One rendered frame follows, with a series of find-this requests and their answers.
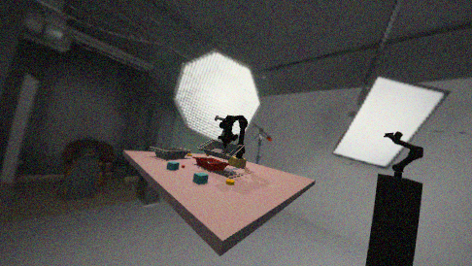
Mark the teal rectangular block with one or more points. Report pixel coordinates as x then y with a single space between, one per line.
200 178
173 166

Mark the red plastic tray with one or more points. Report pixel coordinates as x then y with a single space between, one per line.
212 166

